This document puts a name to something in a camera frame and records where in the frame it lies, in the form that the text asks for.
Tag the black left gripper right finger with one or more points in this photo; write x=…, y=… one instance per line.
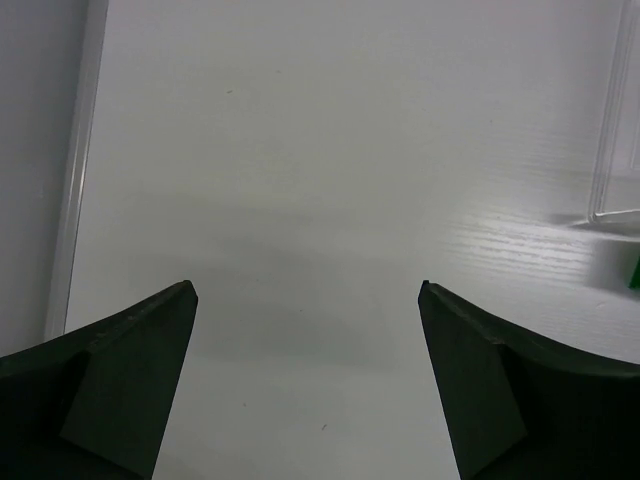
x=519, y=405

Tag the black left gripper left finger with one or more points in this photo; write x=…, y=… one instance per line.
x=94, y=403

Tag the green lego brick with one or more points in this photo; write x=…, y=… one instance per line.
x=634, y=279

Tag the clear plastic container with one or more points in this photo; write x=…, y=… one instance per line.
x=614, y=197

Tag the aluminium table frame rail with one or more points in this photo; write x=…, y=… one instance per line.
x=79, y=142

